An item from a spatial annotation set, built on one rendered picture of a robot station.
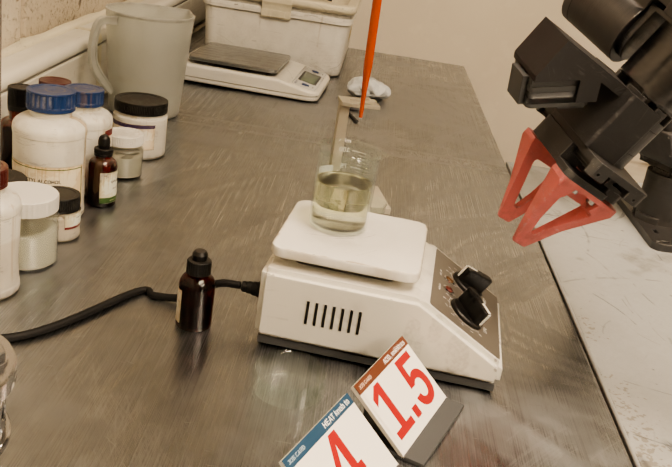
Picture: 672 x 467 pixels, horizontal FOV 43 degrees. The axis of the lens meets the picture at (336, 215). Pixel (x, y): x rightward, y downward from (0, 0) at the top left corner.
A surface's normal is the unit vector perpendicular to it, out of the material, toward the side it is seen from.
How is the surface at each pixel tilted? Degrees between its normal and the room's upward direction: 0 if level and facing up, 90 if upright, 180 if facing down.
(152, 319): 0
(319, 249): 0
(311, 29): 93
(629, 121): 103
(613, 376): 0
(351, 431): 40
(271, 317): 90
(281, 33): 93
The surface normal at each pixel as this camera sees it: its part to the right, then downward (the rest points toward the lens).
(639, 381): 0.15, -0.92
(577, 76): 0.20, 0.58
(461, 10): -0.06, 0.35
